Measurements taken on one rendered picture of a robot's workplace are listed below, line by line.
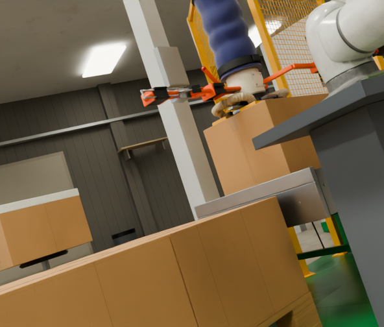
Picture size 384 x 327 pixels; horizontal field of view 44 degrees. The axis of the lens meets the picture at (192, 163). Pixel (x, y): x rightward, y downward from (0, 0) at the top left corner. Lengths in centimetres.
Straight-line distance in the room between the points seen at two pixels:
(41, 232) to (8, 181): 678
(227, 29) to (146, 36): 126
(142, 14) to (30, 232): 171
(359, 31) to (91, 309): 102
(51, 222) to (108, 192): 702
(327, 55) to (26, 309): 106
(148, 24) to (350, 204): 243
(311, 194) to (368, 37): 77
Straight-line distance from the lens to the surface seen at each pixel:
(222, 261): 164
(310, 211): 194
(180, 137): 332
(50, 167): 1022
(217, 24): 239
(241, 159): 218
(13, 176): 1012
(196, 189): 328
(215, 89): 215
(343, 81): 144
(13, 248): 327
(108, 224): 1028
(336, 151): 144
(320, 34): 146
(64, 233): 342
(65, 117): 1061
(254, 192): 208
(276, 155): 206
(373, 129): 133
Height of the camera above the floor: 58
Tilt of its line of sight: 6 degrees up
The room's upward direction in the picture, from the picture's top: 18 degrees counter-clockwise
